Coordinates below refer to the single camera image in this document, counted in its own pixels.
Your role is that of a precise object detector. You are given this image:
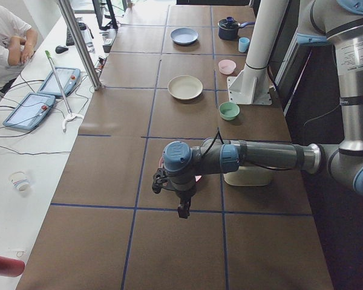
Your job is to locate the blue teach pendant near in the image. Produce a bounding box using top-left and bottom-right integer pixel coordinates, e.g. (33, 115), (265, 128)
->
(2, 93), (56, 131)

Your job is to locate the paper cup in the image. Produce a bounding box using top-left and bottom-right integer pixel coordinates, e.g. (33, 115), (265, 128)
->
(8, 171), (31, 192)

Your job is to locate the red cylinder object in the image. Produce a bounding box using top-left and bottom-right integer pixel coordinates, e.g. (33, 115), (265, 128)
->
(0, 256), (25, 277)

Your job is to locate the black monitor stand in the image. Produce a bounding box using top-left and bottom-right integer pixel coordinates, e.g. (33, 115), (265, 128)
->
(92, 0), (119, 31)

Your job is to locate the blue teach pendant far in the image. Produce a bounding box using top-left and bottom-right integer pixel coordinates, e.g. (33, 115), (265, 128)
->
(37, 66), (81, 97)

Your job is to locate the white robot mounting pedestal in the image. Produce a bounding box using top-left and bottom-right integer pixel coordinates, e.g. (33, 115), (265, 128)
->
(227, 0), (289, 105)

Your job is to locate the green bowl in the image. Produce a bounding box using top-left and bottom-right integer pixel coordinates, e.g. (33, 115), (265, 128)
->
(218, 101), (240, 121)

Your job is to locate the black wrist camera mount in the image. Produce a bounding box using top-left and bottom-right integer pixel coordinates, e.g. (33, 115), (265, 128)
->
(152, 168), (172, 194)

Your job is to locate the cream toaster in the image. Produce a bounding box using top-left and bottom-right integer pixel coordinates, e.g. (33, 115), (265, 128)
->
(224, 165), (273, 187)

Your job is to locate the blue teach pendant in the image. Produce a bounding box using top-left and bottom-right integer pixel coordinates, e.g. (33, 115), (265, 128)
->
(2, 93), (56, 131)
(37, 66), (81, 97)

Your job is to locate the black computer mouse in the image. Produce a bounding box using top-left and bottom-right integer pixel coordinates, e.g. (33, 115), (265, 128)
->
(55, 45), (69, 54)

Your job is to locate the light blue cup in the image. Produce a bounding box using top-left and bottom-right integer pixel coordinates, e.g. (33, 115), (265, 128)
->
(238, 37), (250, 53)

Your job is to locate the aluminium frame post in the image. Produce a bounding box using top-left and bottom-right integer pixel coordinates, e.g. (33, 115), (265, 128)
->
(56, 0), (102, 91)

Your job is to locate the white grabber stick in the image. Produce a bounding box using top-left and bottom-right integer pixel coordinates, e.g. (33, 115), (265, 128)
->
(45, 50), (84, 133)

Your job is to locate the cream plate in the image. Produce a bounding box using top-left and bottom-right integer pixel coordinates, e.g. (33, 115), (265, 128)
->
(168, 75), (203, 100)

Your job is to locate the dark blue pot with lid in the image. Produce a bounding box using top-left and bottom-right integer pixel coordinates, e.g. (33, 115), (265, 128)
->
(218, 16), (255, 40)

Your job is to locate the water bottle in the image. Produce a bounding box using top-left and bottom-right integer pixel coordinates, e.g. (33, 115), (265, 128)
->
(78, 21), (95, 53)

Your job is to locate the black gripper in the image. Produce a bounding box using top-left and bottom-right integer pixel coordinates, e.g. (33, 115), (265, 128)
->
(172, 181), (197, 219)

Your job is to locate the seated person in white shirt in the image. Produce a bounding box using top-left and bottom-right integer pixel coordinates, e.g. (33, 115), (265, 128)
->
(0, 5), (38, 83)

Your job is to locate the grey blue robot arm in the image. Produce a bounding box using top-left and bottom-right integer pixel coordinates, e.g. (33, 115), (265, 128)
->
(152, 1), (363, 218)

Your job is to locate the pink bowl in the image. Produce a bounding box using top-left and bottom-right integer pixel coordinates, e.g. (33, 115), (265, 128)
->
(218, 59), (237, 75)

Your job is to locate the blue plate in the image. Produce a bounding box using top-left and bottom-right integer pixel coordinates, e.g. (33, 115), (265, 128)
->
(170, 27), (198, 45)

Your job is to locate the black keyboard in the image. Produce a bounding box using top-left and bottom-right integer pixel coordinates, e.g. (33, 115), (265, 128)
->
(65, 28), (75, 47)

